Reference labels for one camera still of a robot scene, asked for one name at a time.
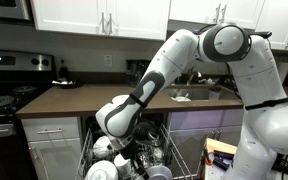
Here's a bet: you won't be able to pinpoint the wire dishwasher rack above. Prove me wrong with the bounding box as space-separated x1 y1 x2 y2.
74 123 195 180

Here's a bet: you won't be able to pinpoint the wooden board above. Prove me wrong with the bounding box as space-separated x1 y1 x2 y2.
203 137 239 158

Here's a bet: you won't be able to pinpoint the white base cabinet door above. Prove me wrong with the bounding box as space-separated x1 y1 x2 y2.
27 138 84 180

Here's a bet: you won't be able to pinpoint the white drawer front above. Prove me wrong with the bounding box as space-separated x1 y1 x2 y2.
21 116 82 143

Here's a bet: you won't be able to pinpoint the white ceramic bowl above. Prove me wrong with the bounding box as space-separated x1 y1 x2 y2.
84 160 119 180
92 135 116 159

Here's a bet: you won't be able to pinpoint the black dishwasher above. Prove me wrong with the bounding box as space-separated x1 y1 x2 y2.
83 114 168 134

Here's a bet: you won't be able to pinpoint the white upper cabinet door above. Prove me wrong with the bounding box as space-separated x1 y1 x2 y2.
168 0 222 25
258 0 288 50
221 0 266 29
30 0 108 36
106 0 172 42

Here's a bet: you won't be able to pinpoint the white wall outlet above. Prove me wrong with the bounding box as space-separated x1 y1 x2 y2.
103 54 113 68

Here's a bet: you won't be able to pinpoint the metal base cabinet handle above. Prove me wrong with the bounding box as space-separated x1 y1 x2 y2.
29 146 39 162

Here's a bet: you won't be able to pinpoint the white ceramic mug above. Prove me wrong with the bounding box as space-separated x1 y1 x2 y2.
113 153 132 177

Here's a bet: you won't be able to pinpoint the orange handled tool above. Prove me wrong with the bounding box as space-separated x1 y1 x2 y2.
202 146 214 167

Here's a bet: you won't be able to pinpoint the black coffee maker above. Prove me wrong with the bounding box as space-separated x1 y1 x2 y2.
125 59 152 88

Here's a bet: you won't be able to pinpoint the stainless steel microwave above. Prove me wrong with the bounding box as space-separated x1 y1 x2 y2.
0 0 32 23

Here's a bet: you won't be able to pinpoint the metal cabinet door handle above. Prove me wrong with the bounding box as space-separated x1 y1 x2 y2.
99 12 106 35
107 12 114 36

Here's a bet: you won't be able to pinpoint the metal drawer handle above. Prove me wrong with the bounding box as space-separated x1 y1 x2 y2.
36 128 64 135

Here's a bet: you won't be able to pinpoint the dark glass bottle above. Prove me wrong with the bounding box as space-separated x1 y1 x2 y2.
58 59 69 81

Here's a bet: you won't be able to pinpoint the metal kitchen faucet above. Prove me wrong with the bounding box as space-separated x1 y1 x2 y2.
186 68 203 86

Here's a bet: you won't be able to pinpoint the round white plate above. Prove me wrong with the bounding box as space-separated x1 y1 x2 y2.
111 94 130 104
145 165 174 180
170 93 192 103

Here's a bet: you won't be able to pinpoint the black tool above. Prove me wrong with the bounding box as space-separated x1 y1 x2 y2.
212 149 235 172

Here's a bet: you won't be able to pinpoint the black stove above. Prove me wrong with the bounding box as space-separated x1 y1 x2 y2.
0 49 58 180

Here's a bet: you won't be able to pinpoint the grey sink base cabinet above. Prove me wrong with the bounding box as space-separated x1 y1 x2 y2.
167 109 243 178

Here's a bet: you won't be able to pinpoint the stainless steel sink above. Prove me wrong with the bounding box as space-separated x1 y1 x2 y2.
165 84 243 102

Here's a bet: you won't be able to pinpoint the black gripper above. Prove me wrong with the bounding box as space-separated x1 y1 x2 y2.
119 140 145 172

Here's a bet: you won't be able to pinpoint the grey robot base table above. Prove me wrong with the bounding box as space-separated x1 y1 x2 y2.
200 154 235 180

